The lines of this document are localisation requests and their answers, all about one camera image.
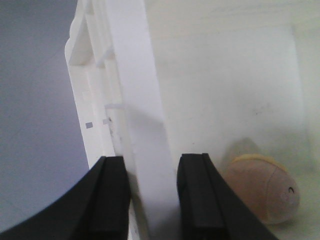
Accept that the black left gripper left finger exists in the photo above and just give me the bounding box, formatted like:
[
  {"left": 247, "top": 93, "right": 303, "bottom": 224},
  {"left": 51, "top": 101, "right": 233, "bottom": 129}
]
[{"left": 0, "top": 156, "right": 131, "bottom": 240}]

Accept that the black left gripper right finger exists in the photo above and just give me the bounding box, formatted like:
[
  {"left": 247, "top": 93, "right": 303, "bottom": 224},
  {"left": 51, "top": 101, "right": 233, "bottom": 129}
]
[{"left": 177, "top": 153, "right": 276, "bottom": 240}]

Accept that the white plastic tote crate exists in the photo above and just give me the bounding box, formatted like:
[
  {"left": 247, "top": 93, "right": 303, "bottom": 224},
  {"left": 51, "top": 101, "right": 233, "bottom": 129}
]
[{"left": 65, "top": 0, "right": 320, "bottom": 240}]

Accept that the pink smiling plush toy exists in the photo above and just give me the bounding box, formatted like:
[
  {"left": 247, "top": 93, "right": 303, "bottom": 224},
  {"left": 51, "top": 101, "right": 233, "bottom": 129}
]
[{"left": 223, "top": 153, "right": 300, "bottom": 225}]

